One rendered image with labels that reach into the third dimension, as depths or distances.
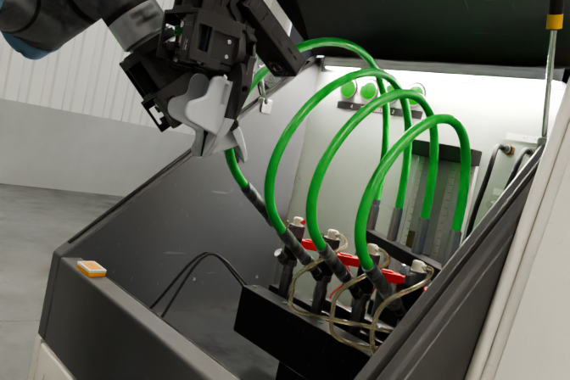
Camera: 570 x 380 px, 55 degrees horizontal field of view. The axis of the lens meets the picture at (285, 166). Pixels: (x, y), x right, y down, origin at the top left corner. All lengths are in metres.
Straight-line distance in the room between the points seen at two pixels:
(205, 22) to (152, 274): 0.69
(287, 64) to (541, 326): 0.41
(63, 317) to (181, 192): 0.32
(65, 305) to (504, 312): 0.70
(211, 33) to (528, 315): 0.47
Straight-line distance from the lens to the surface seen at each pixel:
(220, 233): 1.23
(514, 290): 0.72
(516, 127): 1.03
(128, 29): 0.76
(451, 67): 1.09
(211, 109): 0.60
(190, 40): 0.58
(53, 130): 7.37
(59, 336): 1.05
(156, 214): 1.13
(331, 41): 0.92
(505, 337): 0.71
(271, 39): 0.64
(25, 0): 0.73
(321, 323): 0.85
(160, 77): 0.77
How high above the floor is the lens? 1.24
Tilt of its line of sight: 3 degrees down
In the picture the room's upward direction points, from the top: 12 degrees clockwise
